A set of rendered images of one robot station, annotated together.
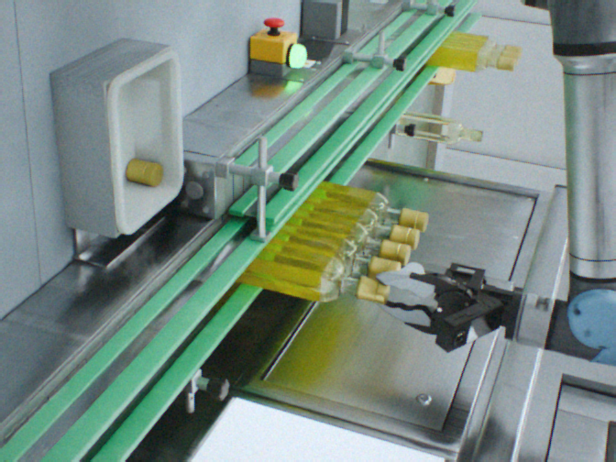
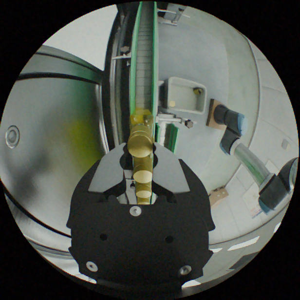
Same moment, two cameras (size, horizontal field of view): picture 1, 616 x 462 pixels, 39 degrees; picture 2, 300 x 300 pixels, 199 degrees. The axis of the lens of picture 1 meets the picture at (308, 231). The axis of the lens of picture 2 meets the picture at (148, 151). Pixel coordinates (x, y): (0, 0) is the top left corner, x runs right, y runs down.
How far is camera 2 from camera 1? 1.23 m
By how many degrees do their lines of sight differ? 49
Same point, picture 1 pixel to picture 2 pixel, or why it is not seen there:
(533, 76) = not seen: hidden behind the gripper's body
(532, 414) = not seen: outside the picture
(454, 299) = (187, 237)
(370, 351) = (78, 150)
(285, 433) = (88, 48)
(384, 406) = (39, 91)
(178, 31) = (187, 135)
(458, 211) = not seen: hidden behind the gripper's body
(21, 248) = (167, 66)
